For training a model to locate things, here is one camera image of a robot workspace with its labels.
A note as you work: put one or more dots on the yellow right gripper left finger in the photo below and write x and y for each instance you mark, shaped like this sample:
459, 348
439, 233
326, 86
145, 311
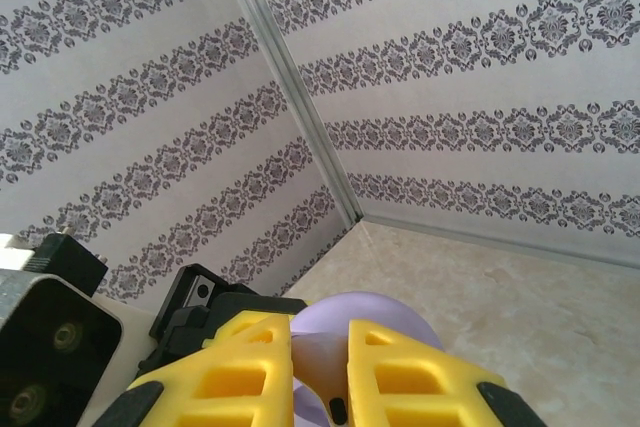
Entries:
250, 397

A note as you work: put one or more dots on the purple round earbud charging case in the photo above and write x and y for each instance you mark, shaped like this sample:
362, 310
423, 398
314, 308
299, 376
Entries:
370, 307

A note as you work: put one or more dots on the aluminium frame post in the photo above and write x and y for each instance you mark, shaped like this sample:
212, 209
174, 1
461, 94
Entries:
291, 77

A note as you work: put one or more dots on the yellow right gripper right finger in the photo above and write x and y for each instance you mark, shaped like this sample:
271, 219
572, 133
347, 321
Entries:
380, 397

